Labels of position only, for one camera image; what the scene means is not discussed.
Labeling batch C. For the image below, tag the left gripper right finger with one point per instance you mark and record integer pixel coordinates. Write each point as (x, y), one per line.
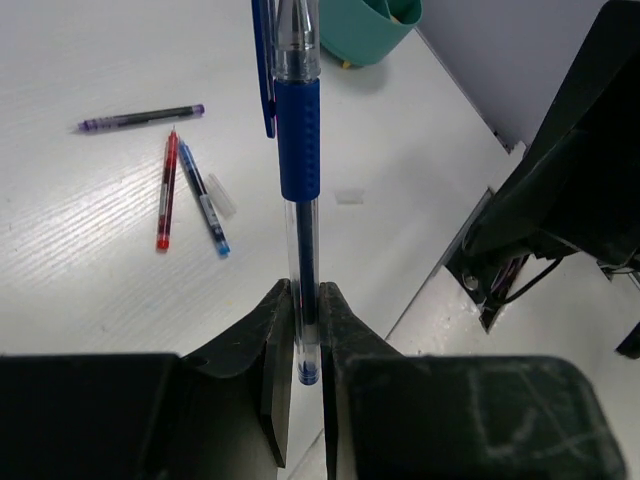
(392, 416)

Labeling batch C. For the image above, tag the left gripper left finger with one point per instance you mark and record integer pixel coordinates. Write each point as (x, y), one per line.
(220, 412)

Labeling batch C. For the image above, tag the dark blue pen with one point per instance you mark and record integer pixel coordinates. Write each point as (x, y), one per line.
(139, 118)

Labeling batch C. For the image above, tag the blue grip clear pen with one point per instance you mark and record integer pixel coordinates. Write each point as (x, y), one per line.
(287, 44)

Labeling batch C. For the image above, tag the red pen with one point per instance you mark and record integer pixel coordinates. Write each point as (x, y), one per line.
(167, 192)

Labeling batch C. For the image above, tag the blue pen with clip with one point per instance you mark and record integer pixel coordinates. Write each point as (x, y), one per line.
(204, 200)

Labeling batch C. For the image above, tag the teal round organizer container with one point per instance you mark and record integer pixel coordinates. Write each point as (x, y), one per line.
(362, 33)

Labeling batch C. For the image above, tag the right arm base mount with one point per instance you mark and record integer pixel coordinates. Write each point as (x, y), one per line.
(488, 280)

